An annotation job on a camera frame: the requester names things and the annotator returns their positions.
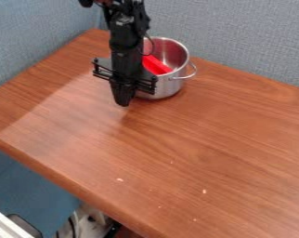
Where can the white equipment under table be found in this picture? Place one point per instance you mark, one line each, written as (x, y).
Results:
(87, 223)

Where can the red rectangular block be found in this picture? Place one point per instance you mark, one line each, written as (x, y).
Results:
(155, 66)

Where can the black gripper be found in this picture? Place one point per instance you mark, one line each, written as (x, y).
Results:
(123, 70)

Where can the stainless steel pot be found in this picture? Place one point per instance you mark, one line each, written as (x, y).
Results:
(174, 54)

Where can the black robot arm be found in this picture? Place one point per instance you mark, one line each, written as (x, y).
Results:
(127, 21)

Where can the black chair frame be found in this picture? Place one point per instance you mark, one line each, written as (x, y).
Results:
(15, 227)

